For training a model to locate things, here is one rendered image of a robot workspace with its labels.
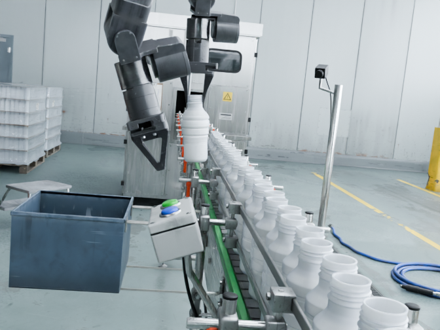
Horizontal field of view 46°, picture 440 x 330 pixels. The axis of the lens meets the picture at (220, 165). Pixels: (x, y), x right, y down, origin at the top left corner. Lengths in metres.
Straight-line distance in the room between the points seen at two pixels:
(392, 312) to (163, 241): 0.49
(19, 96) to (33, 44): 4.17
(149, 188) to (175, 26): 1.75
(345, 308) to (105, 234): 1.09
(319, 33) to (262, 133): 2.44
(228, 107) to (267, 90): 5.69
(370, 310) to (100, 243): 1.15
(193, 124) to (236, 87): 4.47
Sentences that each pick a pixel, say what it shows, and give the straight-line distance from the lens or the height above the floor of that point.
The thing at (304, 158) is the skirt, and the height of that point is 0.10.
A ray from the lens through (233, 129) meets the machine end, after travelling 5.73.
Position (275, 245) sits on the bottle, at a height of 1.13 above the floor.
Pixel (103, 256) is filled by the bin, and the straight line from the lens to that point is 1.53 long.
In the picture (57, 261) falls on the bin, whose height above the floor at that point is 0.81.
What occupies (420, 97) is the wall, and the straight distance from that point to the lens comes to 12.43.
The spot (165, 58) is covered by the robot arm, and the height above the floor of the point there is 1.37.
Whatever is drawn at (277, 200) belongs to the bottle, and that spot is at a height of 1.16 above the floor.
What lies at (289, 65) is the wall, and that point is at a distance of 11.47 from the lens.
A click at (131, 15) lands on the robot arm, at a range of 0.88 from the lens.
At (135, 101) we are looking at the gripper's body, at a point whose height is 1.30.
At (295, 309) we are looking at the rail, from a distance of 0.57.
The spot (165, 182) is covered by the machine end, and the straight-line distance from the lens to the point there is 5.78.
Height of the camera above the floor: 1.32
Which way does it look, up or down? 8 degrees down
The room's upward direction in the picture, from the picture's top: 5 degrees clockwise
